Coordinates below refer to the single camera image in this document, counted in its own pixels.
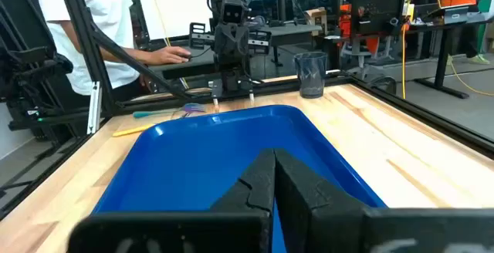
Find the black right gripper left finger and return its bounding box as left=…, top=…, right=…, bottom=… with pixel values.
left=67, top=148, right=276, bottom=253

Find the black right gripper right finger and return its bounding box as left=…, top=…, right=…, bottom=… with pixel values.
left=275, top=149, right=494, bottom=253

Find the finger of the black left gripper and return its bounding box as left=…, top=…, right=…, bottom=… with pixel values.
left=250, top=30, right=273, bottom=56
left=188, top=22, right=206, bottom=50

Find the dark translucent blue cup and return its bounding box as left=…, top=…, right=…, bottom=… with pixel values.
left=293, top=51, right=328, bottom=100

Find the teal toothbrush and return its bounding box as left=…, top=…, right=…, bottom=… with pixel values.
left=132, top=103, right=208, bottom=120

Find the yellow handled spoon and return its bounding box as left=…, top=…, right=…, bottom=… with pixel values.
left=112, top=123, right=156, bottom=137

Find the blue plastic tray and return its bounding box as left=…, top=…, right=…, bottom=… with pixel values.
left=92, top=104, right=388, bottom=253

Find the grey desk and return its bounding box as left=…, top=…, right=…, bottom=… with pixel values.
left=148, top=57, right=218, bottom=81

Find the dark grey table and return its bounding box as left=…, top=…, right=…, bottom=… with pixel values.
left=250, top=23, right=323, bottom=68

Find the white board panel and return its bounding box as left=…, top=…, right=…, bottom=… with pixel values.
left=133, top=0, right=229, bottom=41

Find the person's hand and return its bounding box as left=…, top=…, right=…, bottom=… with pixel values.
left=148, top=46, right=193, bottom=66

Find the cardboard box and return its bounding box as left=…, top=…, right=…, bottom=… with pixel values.
left=306, top=7, right=329, bottom=35

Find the orange office chair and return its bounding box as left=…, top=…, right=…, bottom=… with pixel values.
left=338, top=4, right=387, bottom=80

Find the black standing desk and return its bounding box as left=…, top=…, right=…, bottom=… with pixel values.
left=401, top=12, right=494, bottom=100

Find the grey laptop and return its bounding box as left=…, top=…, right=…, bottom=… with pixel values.
left=426, top=5, right=480, bottom=25

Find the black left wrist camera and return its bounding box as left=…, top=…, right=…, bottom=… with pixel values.
left=221, top=0, right=248, bottom=25

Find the black aluminium table frame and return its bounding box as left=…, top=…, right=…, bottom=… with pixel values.
left=0, top=0, right=494, bottom=223

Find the silver aluminium bracket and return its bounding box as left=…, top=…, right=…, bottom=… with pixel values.
left=86, top=81, right=103, bottom=135

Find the yellow cable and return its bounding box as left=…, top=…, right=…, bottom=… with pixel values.
left=431, top=0, right=494, bottom=97
left=400, top=0, right=417, bottom=100

